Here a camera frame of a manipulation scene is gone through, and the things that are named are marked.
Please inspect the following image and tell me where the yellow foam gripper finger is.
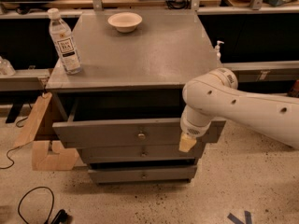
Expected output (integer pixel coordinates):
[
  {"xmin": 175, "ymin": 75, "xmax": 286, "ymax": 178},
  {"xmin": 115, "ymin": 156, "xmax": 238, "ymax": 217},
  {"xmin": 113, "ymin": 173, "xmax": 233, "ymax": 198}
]
[{"xmin": 178, "ymin": 133, "xmax": 196, "ymax": 153}]

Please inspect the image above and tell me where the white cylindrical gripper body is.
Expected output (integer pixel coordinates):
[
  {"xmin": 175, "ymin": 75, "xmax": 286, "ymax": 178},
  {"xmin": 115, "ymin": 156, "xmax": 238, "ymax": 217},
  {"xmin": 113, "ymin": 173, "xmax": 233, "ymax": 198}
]
[{"xmin": 180, "ymin": 105, "xmax": 212, "ymax": 138}]

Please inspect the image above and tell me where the grey top drawer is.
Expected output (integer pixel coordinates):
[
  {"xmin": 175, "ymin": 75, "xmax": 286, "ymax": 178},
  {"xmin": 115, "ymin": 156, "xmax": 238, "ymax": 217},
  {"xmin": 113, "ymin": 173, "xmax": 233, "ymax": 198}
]
[{"xmin": 51, "ymin": 98, "xmax": 227, "ymax": 149}]

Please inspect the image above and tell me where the grey drawer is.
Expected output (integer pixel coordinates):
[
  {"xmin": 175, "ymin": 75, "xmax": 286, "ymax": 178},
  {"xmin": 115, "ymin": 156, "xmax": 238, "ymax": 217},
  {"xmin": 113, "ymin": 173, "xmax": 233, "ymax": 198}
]
[
  {"xmin": 88, "ymin": 165, "xmax": 197, "ymax": 183},
  {"xmin": 78, "ymin": 143, "xmax": 206, "ymax": 163},
  {"xmin": 51, "ymin": 98, "xmax": 227, "ymax": 149}
]

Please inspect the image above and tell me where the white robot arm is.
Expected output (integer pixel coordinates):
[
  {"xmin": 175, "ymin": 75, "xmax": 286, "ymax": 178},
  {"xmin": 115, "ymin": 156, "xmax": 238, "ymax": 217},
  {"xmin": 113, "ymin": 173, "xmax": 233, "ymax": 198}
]
[{"xmin": 179, "ymin": 68, "xmax": 299, "ymax": 152}]

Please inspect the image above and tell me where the grey bottom drawer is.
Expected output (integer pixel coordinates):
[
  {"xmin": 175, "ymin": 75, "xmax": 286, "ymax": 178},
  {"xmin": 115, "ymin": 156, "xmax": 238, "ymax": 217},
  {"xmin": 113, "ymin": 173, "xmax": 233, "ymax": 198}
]
[{"xmin": 88, "ymin": 165, "xmax": 197, "ymax": 183}]

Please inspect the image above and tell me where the grey middle drawer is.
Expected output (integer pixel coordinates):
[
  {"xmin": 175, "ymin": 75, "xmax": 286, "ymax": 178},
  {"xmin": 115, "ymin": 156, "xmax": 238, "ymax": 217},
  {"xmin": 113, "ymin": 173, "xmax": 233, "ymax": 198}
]
[{"xmin": 78, "ymin": 143, "xmax": 206, "ymax": 163}]

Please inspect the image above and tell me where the grey drawer cabinet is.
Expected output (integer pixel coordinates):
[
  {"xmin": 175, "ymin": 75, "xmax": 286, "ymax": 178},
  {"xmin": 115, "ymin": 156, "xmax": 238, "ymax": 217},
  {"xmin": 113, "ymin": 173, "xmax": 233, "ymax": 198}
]
[{"xmin": 47, "ymin": 10, "xmax": 224, "ymax": 171}]

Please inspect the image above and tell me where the white pump dispenser bottle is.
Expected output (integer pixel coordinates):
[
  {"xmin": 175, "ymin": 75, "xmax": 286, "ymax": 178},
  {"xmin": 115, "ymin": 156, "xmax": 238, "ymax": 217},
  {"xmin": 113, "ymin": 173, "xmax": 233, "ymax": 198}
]
[{"xmin": 214, "ymin": 40, "xmax": 224, "ymax": 61}]

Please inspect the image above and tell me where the white paper bowl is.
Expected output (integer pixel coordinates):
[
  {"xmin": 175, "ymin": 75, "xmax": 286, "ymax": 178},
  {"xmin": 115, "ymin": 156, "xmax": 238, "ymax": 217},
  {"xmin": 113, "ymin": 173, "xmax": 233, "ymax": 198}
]
[{"xmin": 107, "ymin": 12, "xmax": 143, "ymax": 33}]

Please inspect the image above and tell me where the wooden plank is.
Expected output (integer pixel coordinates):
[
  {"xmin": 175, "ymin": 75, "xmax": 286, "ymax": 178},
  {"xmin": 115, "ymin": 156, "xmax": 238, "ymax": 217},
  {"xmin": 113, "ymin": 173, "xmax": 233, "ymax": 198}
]
[{"xmin": 14, "ymin": 92, "xmax": 52, "ymax": 147}]

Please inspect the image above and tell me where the clear tea bottle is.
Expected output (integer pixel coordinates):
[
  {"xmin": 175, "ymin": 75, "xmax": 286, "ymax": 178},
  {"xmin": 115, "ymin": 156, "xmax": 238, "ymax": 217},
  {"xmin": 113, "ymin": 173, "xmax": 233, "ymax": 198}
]
[{"xmin": 48, "ymin": 8, "xmax": 81, "ymax": 74}]

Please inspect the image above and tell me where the black floor cable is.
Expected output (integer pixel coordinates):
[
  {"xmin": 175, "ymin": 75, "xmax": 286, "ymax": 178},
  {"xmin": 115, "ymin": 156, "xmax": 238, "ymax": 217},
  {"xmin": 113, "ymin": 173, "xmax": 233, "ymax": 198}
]
[{"xmin": 17, "ymin": 186, "xmax": 69, "ymax": 224}]

